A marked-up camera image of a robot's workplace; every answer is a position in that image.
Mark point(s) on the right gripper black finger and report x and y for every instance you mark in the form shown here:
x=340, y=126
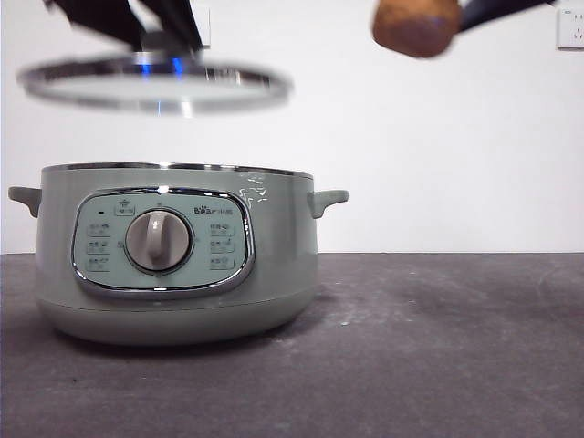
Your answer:
x=497, y=11

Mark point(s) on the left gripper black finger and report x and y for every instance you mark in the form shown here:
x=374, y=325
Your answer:
x=180, y=16
x=105, y=16

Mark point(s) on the glass lid with green knob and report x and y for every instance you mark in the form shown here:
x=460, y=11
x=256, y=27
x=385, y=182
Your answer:
x=114, y=86

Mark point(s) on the brown potato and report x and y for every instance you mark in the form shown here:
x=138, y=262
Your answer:
x=415, y=27

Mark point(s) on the pale green electric cooking pot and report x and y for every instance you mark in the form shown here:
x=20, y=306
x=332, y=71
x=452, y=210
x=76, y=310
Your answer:
x=274, y=255

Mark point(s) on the white wall socket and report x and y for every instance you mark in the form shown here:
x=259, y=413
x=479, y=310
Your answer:
x=206, y=23
x=571, y=29

